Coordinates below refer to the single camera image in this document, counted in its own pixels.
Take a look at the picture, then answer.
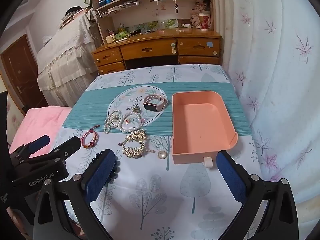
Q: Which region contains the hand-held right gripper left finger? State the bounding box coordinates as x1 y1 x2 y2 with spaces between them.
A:
33 149 116 240

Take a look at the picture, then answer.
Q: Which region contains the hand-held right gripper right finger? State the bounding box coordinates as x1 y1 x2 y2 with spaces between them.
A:
216 150 299 240

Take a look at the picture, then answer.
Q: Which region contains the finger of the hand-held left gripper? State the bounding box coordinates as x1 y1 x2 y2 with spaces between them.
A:
25 137 82 167
9 135 50 167

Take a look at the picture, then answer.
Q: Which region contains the dark bead bracelet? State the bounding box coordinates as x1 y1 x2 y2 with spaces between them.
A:
96 151 121 180

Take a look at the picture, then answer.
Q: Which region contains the red string bracelet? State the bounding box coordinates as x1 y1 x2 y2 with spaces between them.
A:
81 126 100 149

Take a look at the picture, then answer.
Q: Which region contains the gold rhinestone hair clip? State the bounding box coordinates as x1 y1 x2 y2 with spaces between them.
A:
119 129 148 159

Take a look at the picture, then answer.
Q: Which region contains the pearl bracelet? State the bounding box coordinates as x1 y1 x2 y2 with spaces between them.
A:
119 112 142 133

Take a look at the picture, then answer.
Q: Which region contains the pink plastic tray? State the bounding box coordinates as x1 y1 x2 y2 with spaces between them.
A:
172 91 238 166

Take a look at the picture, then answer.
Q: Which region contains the pink strap smart watch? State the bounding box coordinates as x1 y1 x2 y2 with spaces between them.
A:
143 94 168 111

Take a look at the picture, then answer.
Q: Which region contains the pink blanket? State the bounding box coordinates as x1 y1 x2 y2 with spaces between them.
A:
9 106 73 155

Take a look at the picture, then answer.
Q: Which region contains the tree print tablecloth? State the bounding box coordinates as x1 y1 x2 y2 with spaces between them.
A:
50 64 263 240

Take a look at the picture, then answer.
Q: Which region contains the brown wooden door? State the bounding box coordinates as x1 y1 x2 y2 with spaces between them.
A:
0 34 48 116

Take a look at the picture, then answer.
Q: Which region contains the white lace cover cloth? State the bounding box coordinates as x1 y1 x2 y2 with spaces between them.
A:
37 11 100 107

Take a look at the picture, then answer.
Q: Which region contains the white leaf print curtain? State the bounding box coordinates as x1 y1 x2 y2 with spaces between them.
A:
212 0 320 205

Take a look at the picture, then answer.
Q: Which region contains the wooden desk with drawers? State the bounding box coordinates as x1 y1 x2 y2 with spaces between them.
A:
91 28 222 75

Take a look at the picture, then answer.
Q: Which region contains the stack of books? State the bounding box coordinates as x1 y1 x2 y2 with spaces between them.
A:
59 7 90 29

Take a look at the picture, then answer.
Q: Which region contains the red paper cup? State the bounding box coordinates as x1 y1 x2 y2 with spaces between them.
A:
199 14 211 31

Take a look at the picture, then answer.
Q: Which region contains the wooden bookshelf hutch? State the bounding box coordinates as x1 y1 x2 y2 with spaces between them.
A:
88 0 217 34

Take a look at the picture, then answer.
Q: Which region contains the white wire rack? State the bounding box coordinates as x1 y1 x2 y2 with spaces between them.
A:
96 0 139 18

